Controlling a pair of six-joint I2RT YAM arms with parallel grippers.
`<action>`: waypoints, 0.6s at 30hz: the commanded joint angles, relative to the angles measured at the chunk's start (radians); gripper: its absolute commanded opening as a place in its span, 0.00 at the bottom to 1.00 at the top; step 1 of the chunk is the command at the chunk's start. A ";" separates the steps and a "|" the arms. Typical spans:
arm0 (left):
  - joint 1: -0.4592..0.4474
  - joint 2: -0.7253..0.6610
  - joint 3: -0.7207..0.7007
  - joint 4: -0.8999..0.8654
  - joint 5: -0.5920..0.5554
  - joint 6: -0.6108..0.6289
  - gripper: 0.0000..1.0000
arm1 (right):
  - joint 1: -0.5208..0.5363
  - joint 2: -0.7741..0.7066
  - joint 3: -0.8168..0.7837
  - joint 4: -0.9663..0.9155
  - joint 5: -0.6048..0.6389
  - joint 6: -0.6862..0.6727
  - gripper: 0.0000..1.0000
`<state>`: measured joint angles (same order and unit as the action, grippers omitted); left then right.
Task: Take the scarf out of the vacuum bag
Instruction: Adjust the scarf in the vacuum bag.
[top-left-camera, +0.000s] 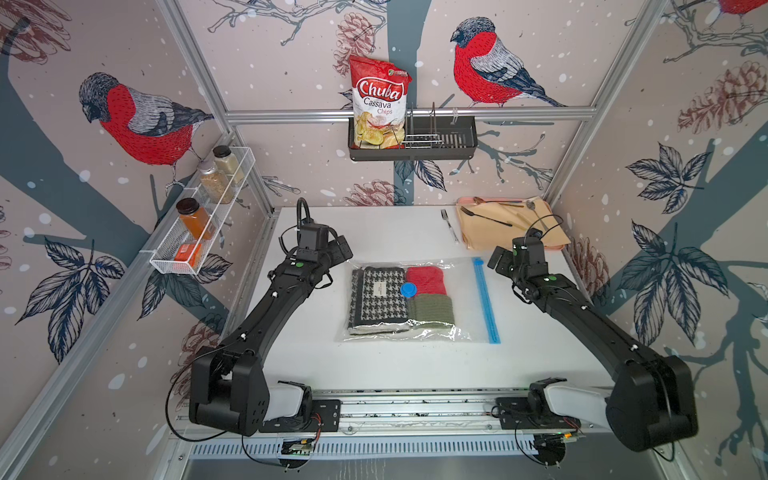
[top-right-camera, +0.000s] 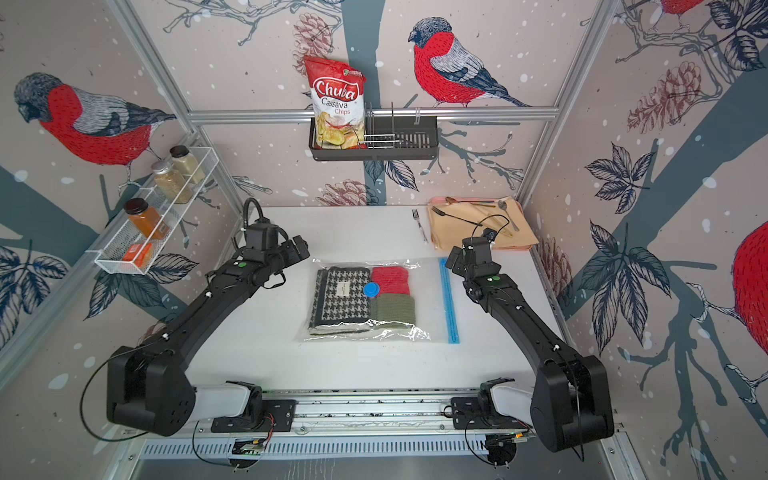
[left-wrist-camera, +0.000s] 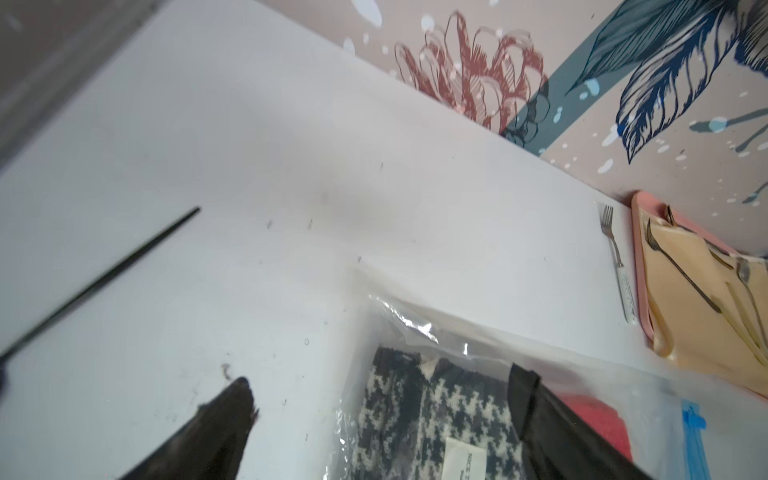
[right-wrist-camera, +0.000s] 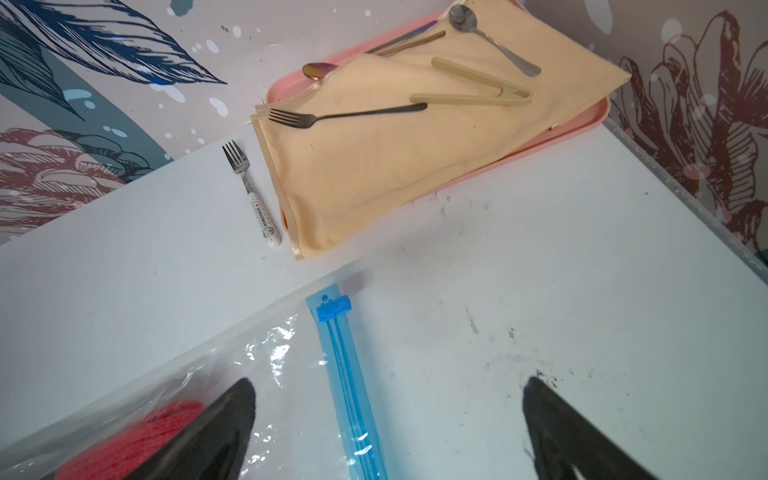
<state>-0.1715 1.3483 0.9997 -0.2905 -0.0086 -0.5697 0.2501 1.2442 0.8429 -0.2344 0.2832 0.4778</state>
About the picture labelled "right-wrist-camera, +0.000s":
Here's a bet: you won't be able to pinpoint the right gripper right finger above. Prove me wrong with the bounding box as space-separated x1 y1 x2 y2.
522 377 654 479

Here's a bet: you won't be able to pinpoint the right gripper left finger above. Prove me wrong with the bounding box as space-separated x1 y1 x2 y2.
127 378 256 480

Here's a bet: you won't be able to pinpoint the red knitted scarf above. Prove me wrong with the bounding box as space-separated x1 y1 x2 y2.
55 400 205 480

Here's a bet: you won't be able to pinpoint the clear plastic vacuum bag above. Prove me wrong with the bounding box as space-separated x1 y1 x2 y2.
1 263 388 479

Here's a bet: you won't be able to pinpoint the blue bag zip strip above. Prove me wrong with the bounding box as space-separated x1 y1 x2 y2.
306 284 389 480

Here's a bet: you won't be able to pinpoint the blue zip slider clip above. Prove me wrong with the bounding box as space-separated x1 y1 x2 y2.
316 295 352 323

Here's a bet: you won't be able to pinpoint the pink tray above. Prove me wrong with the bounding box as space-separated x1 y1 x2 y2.
265 0 612 232

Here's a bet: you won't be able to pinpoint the black fork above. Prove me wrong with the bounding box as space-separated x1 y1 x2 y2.
268 102 428 129

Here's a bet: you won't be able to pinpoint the beige tongs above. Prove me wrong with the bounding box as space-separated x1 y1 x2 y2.
409 57 533 107

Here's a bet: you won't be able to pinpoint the beige cloth napkin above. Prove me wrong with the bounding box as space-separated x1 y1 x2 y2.
250 0 633 261

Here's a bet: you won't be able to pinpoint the gold spoon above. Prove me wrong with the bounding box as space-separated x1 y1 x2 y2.
301 29 448 83

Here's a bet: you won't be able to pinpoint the silver spoon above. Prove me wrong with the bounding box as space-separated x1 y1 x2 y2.
448 4 542 77

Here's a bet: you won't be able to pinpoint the white handled fork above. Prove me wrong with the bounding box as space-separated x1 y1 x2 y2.
222 141 281 248

